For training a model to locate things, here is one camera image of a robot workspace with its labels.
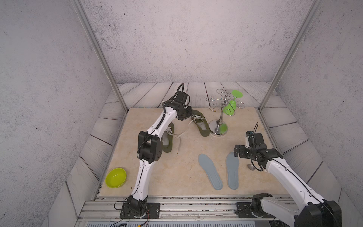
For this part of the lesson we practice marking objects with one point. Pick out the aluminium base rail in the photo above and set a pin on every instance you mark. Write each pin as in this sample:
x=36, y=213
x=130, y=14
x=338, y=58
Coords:
x=183, y=211

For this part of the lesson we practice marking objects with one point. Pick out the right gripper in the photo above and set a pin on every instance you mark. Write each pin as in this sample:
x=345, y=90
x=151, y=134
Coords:
x=241, y=152

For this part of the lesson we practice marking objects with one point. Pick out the right aluminium frame post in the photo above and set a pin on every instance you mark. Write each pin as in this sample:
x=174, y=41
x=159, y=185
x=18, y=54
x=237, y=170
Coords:
x=308, y=20

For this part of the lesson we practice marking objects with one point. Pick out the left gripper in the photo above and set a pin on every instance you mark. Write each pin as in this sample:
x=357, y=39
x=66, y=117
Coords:
x=190, y=113

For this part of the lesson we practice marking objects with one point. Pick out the olive green shoe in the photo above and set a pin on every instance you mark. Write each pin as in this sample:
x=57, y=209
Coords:
x=201, y=122
x=167, y=139

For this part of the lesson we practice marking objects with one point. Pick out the left aluminium frame post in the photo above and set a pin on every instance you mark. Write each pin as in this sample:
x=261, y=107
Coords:
x=77, y=4

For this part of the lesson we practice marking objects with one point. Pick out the aluminium frame post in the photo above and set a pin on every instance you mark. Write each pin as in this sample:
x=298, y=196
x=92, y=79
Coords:
x=77, y=4
x=308, y=20

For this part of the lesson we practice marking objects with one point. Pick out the small grey spoon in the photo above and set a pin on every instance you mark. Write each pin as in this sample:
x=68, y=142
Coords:
x=251, y=167

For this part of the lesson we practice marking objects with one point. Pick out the green plastic bowl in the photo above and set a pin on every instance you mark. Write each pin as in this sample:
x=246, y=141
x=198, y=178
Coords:
x=116, y=178

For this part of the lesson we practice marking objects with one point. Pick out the grey insole one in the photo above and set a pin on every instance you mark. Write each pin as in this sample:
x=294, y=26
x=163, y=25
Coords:
x=232, y=165
x=208, y=166

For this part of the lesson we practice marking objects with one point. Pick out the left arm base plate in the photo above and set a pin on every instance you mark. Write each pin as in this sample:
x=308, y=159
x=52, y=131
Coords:
x=150, y=210

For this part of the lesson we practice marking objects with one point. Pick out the chrome metal stand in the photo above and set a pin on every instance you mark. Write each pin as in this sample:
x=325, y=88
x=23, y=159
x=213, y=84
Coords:
x=218, y=127

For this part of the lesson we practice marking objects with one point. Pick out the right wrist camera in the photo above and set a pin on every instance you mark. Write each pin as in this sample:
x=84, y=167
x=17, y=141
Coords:
x=253, y=138

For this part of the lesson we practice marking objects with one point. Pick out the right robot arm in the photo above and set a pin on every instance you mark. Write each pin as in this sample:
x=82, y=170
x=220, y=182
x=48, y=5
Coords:
x=312, y=209

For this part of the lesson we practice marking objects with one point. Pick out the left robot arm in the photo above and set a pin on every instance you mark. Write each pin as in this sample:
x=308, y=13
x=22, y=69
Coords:
x=150, y=151

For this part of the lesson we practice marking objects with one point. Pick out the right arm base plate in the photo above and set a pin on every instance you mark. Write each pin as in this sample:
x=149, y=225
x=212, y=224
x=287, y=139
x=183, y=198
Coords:
x=250, y=210

